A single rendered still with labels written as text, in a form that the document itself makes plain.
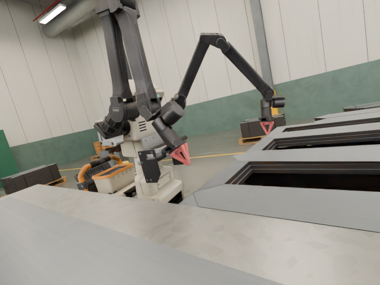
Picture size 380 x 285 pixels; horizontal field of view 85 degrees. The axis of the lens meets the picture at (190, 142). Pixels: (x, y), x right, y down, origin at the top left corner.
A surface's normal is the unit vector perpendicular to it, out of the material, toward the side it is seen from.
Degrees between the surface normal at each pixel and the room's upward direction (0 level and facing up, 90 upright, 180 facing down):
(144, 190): 90
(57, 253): 0
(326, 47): 90
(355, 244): 0
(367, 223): 0
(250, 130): 90
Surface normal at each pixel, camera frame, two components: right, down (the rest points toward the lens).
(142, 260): -0.22, -0.96
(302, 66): -0.46, 0.25
